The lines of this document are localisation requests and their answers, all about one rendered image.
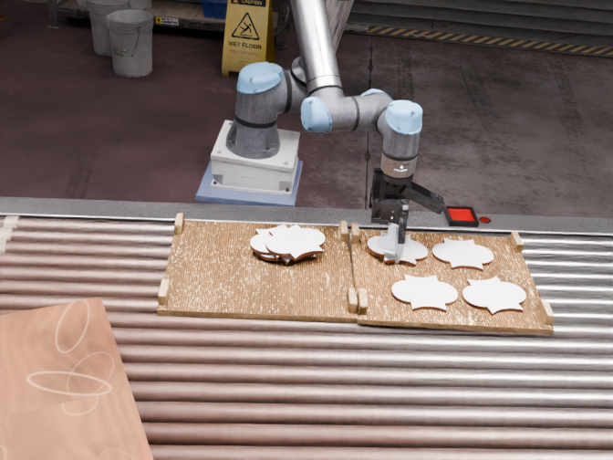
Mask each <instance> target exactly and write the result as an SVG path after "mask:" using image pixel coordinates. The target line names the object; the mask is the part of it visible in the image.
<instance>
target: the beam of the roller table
mask: <svg viewBox="0 0 613 460"><path fill-rule="evenodd" d="M178 213H184V220H196V221H216V222H236V223H256V224H275V225H282V224H284V225H295V224H297V225H313V226H334V227H339V224H340V221H347V226H348V229H350V228H351V223H352V222H353V223H358V228H359V229H369V230H389V226H388V225H380V224H373V223H371V213H372V210H360V209H335V208H309V207H284V206H258V205H232V204H183V203H157V202H132V201H106V200H80V199H55V198H29V197H3V196H0V217H7V216H20V217H21V218H46V219H72V220H100V221H127V222H153V223H175V219H176V215H177V214H178ZM476 216H477V218H478V220H479V218H480V217H488V218H490V219H491V223H489V224H485V223H482V222H480V221H479V225H478V227H461V226H449V225H448V222H447V220H446V217H445V215H444V213H441V214H436V213H434V212H412V211H409V216H408V221H407V230H406V231H423V232H450V233H477V234H504V235H510V234H511V233H512V232H517V233H518V234H519V235H558V236H584V237H612V238H613V218H589V217H564V216H538V215H512V214H476Z"/></svg>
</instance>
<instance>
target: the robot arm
mask: <svg viewBox="0 0 613 460"><path fill-rule="evenodd" d="M290 2H291V6H292V11H293V17H294V21H295V26H296V34H297V40H298V45H299V49H300V54H301V56H300V57H297V58H296V59H295V60H294V61H293V63H292V66H291V69H290V70H282V68H281V67H280V66H278V65H277V64H274V63H268V62H257V63H253V64H250V65H247V66H245V67H244V68H243V69H242V70H241V71H240V73H239V78H238V82H237V85H236V88H237V93H236V103H235V114H234V121H233V123H232V126H231V128H230V130H229V131H228V133H227V136H226V143H225V145H226V148H227V149H228V150H229V151H230V152H231V153H233V154H235V155H237V156H240V157H243V158H246V159H253V160H263V159H268V158H272V157H274V156H276V155H277V154H278V153H279V149H280V139H279V134H278V130H277V126H276V121H277V114H282V113H301V120H302V124H303V126H304V128H305V129H306V130H307V131H309V132H324V133H329V132H334V131H370V130H374V131H376V132H378V133H379V134H380V135H381V136H382V137H384V142H383V150H382V158H381V166H380V168H374V172H373V180H372V188H371V189H370V198H369V208H372V213H371V223H373V224H380V225H388V226H389V230H388V234H387V235H385V236H383V237H382V238H380V239H379V240H378V246H379V247H380V248H383V249H387V250H389V251H392V252H395V253H396V255H395V264H398V263H399V262H400V259H401V258H402V255H403V250H404V244H405V238H406V230H407V221H408V216H409V201H410V200H412V201H413V202H415V203H417V204H419V205H421V206H423V207H425V208H427V209H429V210H431V211H433V212H434V213H436V214H441V213H442V211H443V210H444V209H445V208H446V205H445V202H444V199H443V197H441V196H440V195H438V194H436V193H433V192H432V191H430V190H428V189H426V188H424V187H422V186H420V185H418V184H416V183H414V182H412V180H413V174H414V173H415V168H416V161H417V154H418V148H419V140H420V134H421V127H422V120H421V119H422V109H421V106H419V105H418V104H417V103H412V102H411V101H408V100H396V101H394V100H393V99H392V97H391V96H389V95H388V94H386V93H384V92H382V91H381V90H378V89H370V90H368V91H367V92H364V93H363V94H362V95H361V96H355V97H352V96H351V97H344V94H343V90H342V86H341V81H340V76H339V72H338V63H337V58H336V52H337V49H338V44H339V41H340V39H341V37H342V34H343V31H344V28H345V25H346V23H347V20H348V16H349V13H350V10H351V7H352V5H353V2H354V0H290ZM371 196H372V202H373V203H372V202H371ZM396 235H397V237H396Z"/></svg>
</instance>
